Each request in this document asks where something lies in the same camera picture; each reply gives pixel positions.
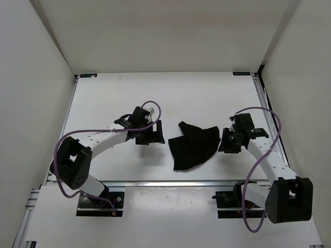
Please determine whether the left blue corner label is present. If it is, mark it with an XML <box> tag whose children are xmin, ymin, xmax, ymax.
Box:
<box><xmin>80</xmin><ymin>73</ymin><xmax>98</xmax><ymax>78</ymax></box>

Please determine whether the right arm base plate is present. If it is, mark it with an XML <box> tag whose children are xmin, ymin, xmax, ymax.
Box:
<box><xmin>212</xmin><ymin>183</ymin><xmax>264</xmax><ymax>219</ymax></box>

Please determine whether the front white cover panel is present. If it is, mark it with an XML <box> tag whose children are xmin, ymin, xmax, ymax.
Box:
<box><xmin>26</xmin><ymin>186</ymin><xmax>322</xmax><ymax>247</ymax></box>

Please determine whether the right aluminium frame rail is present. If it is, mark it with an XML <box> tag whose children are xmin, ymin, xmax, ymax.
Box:
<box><xmin>252</xmin><ymin>73</ymin><xmax>297</xmax><ymax>183</ymax></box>

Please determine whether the aluminium frame rail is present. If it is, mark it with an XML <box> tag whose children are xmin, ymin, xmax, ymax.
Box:
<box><xmin>252</xmin><ymin>73</ymin><xmax>297</xmax><ymax>183</ymax></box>
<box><xmin>41</xmin><ymin>74</ymin><xmax>79</xmax><ymax>186</ymax></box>

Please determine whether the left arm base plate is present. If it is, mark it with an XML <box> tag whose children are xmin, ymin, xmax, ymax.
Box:
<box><xmin>76</xmin><ymin>192</ymin><xmax>125</xmax><ymax>217</ymax></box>

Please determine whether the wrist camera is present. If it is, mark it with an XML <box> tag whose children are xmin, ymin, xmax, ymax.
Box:
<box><xmin>114</xmin><ymin>106</ymin><xmax>155</xmax><ymax>129</ymax></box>
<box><xmin>229</xmin><ymin>113</ymin><xmax>269</xmax><ymax>139</ymax></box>

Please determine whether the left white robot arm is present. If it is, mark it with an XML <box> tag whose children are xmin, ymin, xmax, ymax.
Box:
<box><xmin>50</xmin><ymin>118</ymin><xmax>165</xmax><ymax>208</ymax></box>

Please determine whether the black skirt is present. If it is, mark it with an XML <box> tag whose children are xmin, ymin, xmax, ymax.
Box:
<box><xmin>168</xmin><ymin>121</ymin><xmax>220</xmax><ymax>171</ymax></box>

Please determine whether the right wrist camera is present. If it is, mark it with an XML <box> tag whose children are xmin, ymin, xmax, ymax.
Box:
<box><xmin>229</xmin><ymin>113</ymin><xmax>269</xmax><ymax>139</ymax></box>

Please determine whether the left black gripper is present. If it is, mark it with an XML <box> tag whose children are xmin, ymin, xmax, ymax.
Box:
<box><xmin>136</xmin><ymin>120</ymin><xmax>164</xmax><ymax>145</ymax></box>

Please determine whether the left aluminium frame rail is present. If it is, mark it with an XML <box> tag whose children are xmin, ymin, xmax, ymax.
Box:
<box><xmin>41</xmin><ymin>74</ymin><xmax>79</xmax><ymax>186</ymax></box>

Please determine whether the right blue corner label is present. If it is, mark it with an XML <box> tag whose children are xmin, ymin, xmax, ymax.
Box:
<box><xmin>233</xmin><ymin>71</ymin><xmax>251</xmax><ymax>76</ymax></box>

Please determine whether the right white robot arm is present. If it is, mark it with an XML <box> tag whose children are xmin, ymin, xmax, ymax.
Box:
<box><xmin>219</xmin><ymin>128</ymin><xmax>313</xmax><ymax>224</ymax></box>

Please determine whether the blue corner label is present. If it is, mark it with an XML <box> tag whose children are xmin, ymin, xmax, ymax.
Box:
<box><xmin>80</xmin><ymin>73</ymin><xmax>98</xmax><ymax>78</ymax></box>
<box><xmin>233</xmin><ymin>71</ymin><xmax>251</xmax><ymax>76</ymax></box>

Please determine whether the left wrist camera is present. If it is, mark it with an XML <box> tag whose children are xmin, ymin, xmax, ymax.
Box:
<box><xmin>114</xmin><ymin>106</ymin><xmax>155</xmax><ymax>129</ymax></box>

